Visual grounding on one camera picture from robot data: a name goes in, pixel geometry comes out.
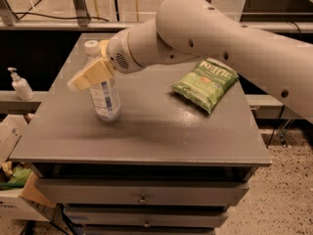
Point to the metal railing frame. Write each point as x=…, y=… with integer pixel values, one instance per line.
x=275, y=15

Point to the cardboard box with trash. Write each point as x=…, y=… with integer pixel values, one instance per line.
x=19, y=199

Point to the bottom grey drawer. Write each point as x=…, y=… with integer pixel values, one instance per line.
x=136, y=230

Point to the middle grey drawer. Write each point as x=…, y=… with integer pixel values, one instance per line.
x=147, y=217

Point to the green chip bag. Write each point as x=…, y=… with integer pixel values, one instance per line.
x=206, y=84

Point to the grey drawer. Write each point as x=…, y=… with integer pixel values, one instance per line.
x=136, y=230
x=131, y=192
x=147, y=217

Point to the grey drawer cabinet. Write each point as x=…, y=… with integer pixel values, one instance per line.
x=159, y=136

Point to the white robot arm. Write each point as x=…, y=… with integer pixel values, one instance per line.
x=183, y=30

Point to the top grey drawer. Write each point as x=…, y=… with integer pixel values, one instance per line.
x=131, y=192

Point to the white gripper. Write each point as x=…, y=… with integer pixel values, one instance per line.
x=117, y=53

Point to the white pump dispenser bottle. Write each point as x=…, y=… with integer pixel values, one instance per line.
x=21, y=85

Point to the blue label plastic water bottle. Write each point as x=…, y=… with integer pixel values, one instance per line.
x=104, y=96

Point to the green crumpled wrapper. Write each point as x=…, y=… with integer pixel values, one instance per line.
x=15, y=179

